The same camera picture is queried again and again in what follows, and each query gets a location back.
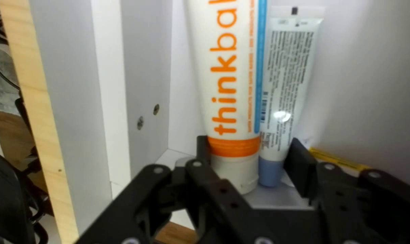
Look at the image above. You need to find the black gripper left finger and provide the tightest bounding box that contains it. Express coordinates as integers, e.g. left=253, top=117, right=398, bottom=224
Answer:
left=195, top=136, right=210, bottom=163

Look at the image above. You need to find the white drawer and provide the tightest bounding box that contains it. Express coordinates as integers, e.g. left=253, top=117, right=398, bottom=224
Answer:
left=0, top=0, right=410, bottom=244

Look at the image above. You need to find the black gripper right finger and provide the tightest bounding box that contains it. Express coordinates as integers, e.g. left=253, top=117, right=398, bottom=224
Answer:
left=283, top=138, right=317, bottom=198

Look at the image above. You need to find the yellow item in drawer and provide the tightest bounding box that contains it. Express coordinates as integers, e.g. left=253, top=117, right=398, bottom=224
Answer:
left=309, top=148, right=369, bottom=171

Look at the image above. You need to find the white and orange thinkbaby tube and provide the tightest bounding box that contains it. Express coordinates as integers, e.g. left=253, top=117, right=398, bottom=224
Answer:
left=184, top=0, right=260, bottom=194

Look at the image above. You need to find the white tube blue cap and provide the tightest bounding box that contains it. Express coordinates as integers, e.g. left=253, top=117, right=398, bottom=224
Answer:
left=257, top=6, right=325, bottom=187

